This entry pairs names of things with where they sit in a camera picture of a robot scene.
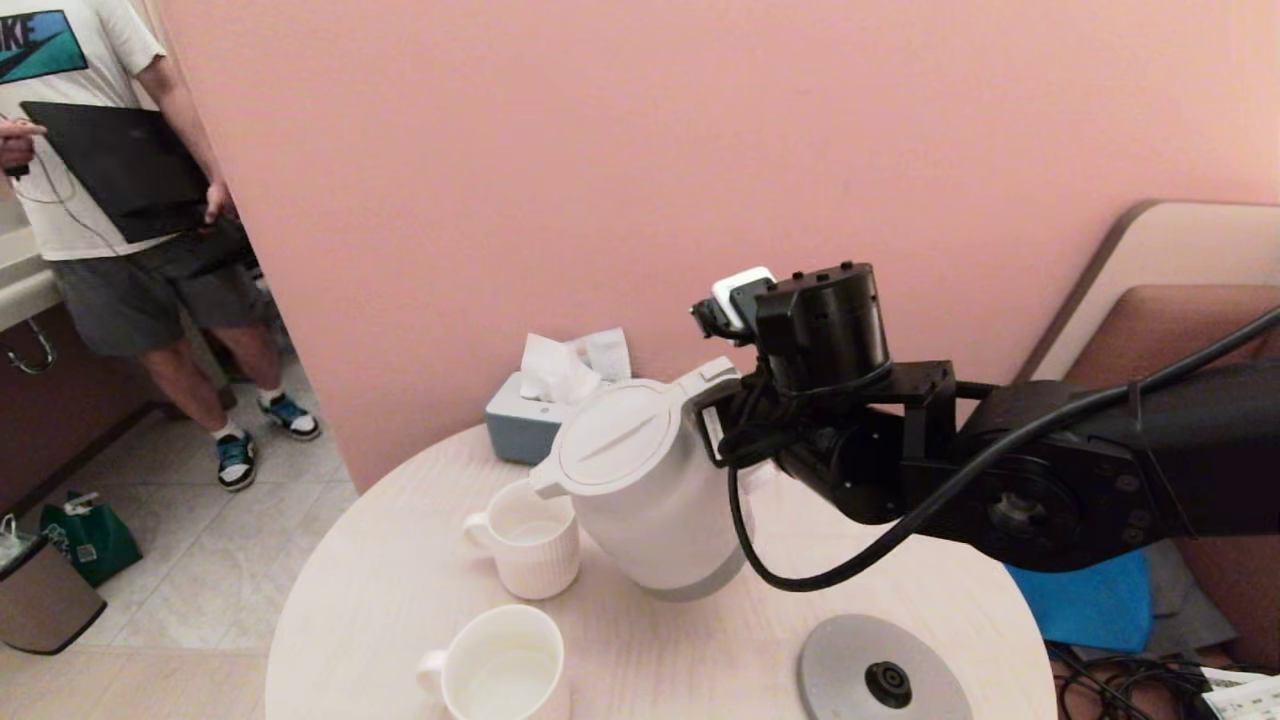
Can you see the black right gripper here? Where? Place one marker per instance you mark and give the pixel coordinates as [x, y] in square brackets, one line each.
[745, 420]

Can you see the white electric kettle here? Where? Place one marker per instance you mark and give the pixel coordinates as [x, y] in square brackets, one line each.
[650, 500]

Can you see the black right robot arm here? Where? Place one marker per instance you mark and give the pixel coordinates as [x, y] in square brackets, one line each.
[1050, 480]

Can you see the white-shirted person's left forearm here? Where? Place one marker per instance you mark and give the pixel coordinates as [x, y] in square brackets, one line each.
[180, 115]

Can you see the white-shirted person's left hand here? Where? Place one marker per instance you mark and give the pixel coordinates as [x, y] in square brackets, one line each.
[222, 205]

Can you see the white-shirted person's right hand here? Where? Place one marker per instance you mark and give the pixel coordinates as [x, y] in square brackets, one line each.
[15, 145]

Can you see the white tissue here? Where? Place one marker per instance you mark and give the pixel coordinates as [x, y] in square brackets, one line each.
[550, 370]

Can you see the grey-blue tissue box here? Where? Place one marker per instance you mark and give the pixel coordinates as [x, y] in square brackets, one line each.
[515, 435]

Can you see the white ribbed mug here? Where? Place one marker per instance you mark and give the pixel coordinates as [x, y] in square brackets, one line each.
[540, 570]

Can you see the grey round kettle base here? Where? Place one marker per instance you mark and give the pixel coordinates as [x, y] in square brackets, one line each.
[860, 650]

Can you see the white smooth mug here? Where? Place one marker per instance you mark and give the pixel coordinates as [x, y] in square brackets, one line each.
[500, 665]

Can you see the blue and black sneaker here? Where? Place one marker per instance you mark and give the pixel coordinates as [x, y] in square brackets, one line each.
[292, 418]
[236, 462]

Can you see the grey cushion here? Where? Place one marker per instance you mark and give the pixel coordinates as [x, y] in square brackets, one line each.
[1190, 605]

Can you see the white printed paper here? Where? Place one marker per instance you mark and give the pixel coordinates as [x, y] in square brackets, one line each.
[1245, 698]

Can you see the person in white t-shirt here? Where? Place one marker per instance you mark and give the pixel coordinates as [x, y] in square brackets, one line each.
[130, 290]

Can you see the green shopping bag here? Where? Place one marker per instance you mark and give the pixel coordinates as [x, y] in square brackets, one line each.
[95, 545]

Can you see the black laptop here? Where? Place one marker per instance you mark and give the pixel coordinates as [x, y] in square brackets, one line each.
[120, 170]

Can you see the chrome drain pipe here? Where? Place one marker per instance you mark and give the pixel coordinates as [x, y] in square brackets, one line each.
[42, 350]

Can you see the brown waste bin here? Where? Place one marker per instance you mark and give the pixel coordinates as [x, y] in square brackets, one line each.
[45, 605]

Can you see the cream sink counter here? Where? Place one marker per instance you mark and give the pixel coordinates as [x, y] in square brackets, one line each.
[25, 290]

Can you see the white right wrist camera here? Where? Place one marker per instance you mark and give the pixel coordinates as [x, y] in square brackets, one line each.
[742, 295]

